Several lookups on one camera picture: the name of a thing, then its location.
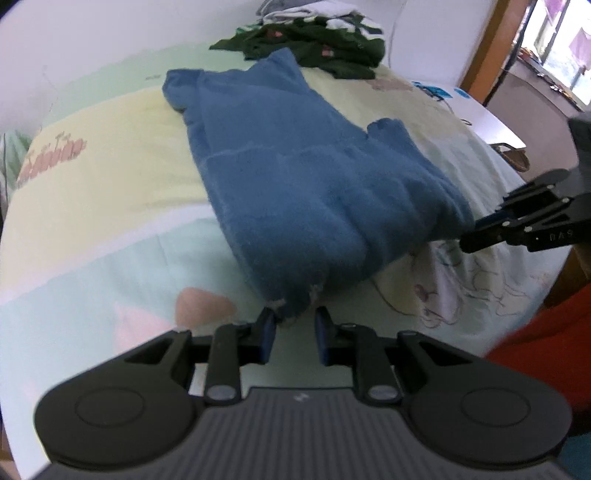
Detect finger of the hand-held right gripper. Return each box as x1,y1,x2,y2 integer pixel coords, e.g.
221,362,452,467
501,168,578,217
459,210,555,254

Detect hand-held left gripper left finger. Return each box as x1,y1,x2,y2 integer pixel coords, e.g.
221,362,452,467
124,307,278,407

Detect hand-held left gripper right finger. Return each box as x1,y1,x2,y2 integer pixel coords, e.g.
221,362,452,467
314,305,472,407

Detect blue fleece garment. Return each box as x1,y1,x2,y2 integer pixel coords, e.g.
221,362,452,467
161,47,476,321

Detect woven basket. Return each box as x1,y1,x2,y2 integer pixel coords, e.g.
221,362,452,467
490,142,531,172

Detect grey cabinet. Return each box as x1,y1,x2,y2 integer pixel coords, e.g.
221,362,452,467
489,60,591,185

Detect small white table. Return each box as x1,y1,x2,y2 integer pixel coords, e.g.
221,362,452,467
411,79,529,151

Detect red clothing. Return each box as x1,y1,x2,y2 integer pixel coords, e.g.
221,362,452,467
482,281,591,444

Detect window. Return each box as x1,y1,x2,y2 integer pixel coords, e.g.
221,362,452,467
522,0,591,112

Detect pastel printed bed blanket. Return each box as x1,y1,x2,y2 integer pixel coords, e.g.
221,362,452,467
0,37,573,462

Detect green white striped garment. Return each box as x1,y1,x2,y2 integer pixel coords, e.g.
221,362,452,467
323,14,385,38

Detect dark green garment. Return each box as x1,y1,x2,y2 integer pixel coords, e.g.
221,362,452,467
209,21,386,80

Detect white folded garment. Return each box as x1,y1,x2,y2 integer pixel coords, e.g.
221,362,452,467
261,0,361,24

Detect light green striped pillow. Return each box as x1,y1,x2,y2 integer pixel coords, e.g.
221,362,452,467
0,130,33,217

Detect wooden door frame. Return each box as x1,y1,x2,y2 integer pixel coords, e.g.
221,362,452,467
457,0,532,107

